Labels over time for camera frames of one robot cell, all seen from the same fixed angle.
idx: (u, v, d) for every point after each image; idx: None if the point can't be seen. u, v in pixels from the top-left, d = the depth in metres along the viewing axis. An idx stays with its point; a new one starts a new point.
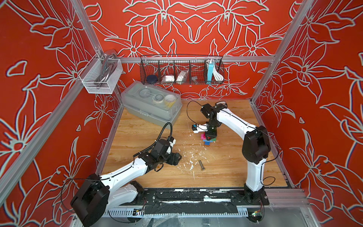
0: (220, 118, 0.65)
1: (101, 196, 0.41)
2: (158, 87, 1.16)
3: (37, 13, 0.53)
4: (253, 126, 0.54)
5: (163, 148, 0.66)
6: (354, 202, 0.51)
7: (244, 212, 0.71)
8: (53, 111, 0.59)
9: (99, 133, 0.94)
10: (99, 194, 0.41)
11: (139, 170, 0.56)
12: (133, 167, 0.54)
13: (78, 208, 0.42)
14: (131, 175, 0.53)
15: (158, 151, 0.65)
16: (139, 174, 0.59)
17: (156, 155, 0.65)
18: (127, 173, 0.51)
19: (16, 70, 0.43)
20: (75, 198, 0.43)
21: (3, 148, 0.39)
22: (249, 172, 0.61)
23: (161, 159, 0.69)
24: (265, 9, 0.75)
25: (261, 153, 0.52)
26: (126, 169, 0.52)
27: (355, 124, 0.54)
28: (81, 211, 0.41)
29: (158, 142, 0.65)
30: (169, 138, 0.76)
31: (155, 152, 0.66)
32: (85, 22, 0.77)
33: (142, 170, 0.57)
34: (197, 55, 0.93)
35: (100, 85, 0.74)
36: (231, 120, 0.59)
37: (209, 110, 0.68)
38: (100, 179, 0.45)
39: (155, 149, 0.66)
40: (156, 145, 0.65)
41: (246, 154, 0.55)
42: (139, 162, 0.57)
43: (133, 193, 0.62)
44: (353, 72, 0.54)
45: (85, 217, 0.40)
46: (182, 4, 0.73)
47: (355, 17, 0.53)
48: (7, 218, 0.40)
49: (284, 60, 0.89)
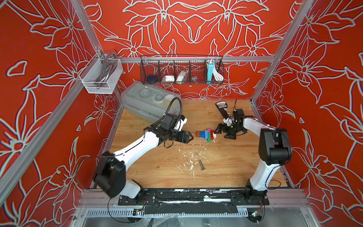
0: (243, 125, 0.72)
1: (119, 170, 0.42)
2: (157, 87, 1.16)
3: (37, 13, 0.53)
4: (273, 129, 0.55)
5: (173, 122, 0.66)
6: (353, 202, 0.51)
7: (244, 212, 0.71)
8: (53, 111, 0.59)
9: (99, 132, 0.94)
10: (116, 169, 0.42)
11: (151, 144, 0.56)
12: (145, 140, 0.54)
13: (99, 183, 0.44)
14: (142, 149, 0.52)
15: (168, 124, 0.64)
16: (151, 147, 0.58)
17: (167, 127, 0.65)
18: (140, 147, 0.51)
19: (16, 70, 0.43)
20: (96, 175, 0.45)
21: (3, 148, 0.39)
22: (257, 171, 0.61)
23: (170, 133, 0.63)
24: (265, 9, 0.75)
25: (274, 152, 0.50)
26: (138, 143, 0.52)
27: (355, 124, 0.54)
28: (103, 185, 0.44)
29: (166, 115, 0.65)
30: (181, 117, 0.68)
31: (165, 125, 0.65)
32: (85, 22, 0.77)
33: (154, 142, 0.57)
34: (197, 55, 0.93)
35: (100, 85, 0.74)
36: (254, 126, 0.63)
37: (238, 118, 0.75)
38: (114, 156, 0.45)
39: (165, 122, 0.65)
40: (165, 118, 0.65)
41: (261, 155, 0.54)
42: (150, 136, 0.56)
43: (136, 190, 0.64)
44: (353, 72, 0.54)
45: (107, 190, 0.43)
46: (182, 4, 0.73)
47: (355, 17, 0.53)
48: (7, 217, 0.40)
49: (284, 60, 0.89)
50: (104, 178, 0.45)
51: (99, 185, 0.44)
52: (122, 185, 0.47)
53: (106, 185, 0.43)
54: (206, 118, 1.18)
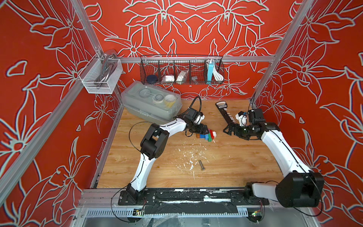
0: (262, 138, 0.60)
1: (165, 136, 0.57)
2: (158, 87, 1.16)
3: (37, 13, 0.53)
4: (305, 169, 0.41)
5: (195, 114, 0.84)
6: (353, 202, 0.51)
7: (244, 212, 0.71)
8: (53, 111, 0.59)
9: (99, 132, 0.94)
10: (162, 136, 0.57)
11: (181, 125, 0.71)
12: (177, 122, 0.70)
13: (146, 146, 0.59)
14: (176, 128, 0.68)
15: (191, 116, 0.82)
16: (180, 130, 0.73)
17: (190, 118, 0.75)
18: (175, 126, 0.67)
19: (16, 70, 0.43)
20: (144, 140, 0.60)
21: (3, 148, 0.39)
22: (263, 187, 0.57)
23: (192, 124, 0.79)
24: (265, 9, 0.75)
25: (300, 203, 0.41)
26: (173, 123, 0.68)
27: (355, 124, 0.54)
28: (149, 149, 0.58)
29: (190, 108, 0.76)
30: (199, 112, 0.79)
31: (189, 116, 0.82)
32: (85, 22, 0.77)
33: (183, 125, 0.73)
34: (197, 55, 0.93)
35: (100, 85, 0.74)
36: (278, 152, 0.48)
37: (256, 125, 0.58)
38: (159, 127, 0.61)
39: (188, 114, 0.82)
40: (188, 111, 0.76)
41: (280, 194, 0.44)
42: (181, 120, 0.74)
43: (144, 184, 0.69)
44: (353, 72, 0.54)
45: (153, 152, 0.57)
46: (182, 4, 0.73)
47: (355, 17, 0.53)
48: (7, 218, 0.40)
49: (284, 60, 0.90)
50: (151, 144, 0.59)
51: (145, 148, 0.59)
52: (161, 151, 0.61)
53: (151, 148, 0.58)
54: (206, 118, 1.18)
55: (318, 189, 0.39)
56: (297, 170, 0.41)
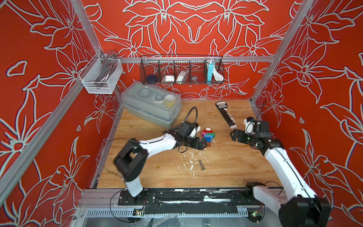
0: (264, 155, 0.55)
1: (141, 157, 0.46)
2: (158, 87, 1.16)
3: (37, 13, 0.53)
4: (309, 194, 0.40)
5: (189, 130, 0.71)
6: (354, 202, 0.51)
7: (244, 212, 0.71)
8: (53, 111, 0.59)
9: (99, 133, 0.94)
10: (139, 156, 0.46)
11: (167, 144, 0.60)
12: (164, 139, 0.59)
13: (119, 165, 0.48)
14: (160, 146, 0.57)
15: (185, 131, 0.69)
16: (169, 147, 0.63)
17: (183, 134, 0.70)
18: (159, 144, 0.55)
19: (16, 70, 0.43)
20: (118, 157, 0.49)
21: (3, 148, 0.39)
22: (266, 196, 0.55)
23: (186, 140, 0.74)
24: (265, 9, 0.75)
25: None
26: (159, 140, 0.57)
27: (355, 124, 0.54)
28: (122, 168, 0.47)
29: (184, 123, 0.70)
30: (194, 125, 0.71)
31: (182, 132, 0.70)
32: (85, 22, 0.77)
33: (169, 144, 0.61)
34: (197, 55, 0.93)
35: (100, 85, 0.74)
36: (282, 172, 0.47)
37: (261, 141, 0.57)
38: (139, 144, 0.50)
39: (182, 129, 0.70)
40: (183, 126, 0.70)
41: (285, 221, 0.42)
42: (169, 137, 0.62)
43: (140, 188, 0.64)
44: (353, 72, 0.54)
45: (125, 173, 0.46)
46: (182, 4, 0.73)
47: (355, 17, 0.53)
48: (7, 218, 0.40)
49: (284, 60, 0.89)
50: (125, 163, 0.48)
51: (118, 167, 0.48)
52: (138, 173, 0.50)
53: (125, 168, 0.47)
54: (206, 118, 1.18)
55: (323, 217, 0.37)
56: (301, 194, 0.40)
